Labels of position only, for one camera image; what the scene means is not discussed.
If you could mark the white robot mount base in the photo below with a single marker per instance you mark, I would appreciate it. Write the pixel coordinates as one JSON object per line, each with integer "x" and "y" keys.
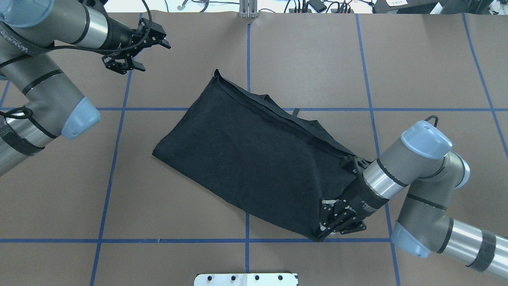
{"x": 247, "y": 279}

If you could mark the aluminium frame post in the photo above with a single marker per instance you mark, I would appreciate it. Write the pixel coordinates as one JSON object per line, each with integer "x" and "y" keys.
{"x": 248, "y": 8}

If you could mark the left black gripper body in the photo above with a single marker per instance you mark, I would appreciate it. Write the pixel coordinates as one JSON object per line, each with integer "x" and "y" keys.
{"x": 118, "y": 38}

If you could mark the black graphic t-shirt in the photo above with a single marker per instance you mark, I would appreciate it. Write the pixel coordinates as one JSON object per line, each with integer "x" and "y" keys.
{"x": 254, "y": 155}

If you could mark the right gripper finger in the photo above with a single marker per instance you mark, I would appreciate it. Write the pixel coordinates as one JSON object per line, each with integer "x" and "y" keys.
{"x": 342, "y": 227}
{"x": 330, "y": 209}

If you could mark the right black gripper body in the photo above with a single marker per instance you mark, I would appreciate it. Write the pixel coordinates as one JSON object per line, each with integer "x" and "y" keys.
{"x": 365, "y": 200}

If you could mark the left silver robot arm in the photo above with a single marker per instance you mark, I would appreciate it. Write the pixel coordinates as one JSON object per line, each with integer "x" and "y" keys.
{"x": 30, "y": 30}

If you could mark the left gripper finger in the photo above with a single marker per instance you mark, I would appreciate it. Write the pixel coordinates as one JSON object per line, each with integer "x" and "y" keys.
{"x": 156, "y": 36}
{"x": 127, "y": 64}

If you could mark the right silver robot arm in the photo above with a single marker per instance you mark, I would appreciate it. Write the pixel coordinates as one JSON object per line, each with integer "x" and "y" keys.
{"x": 421, "y": 159}

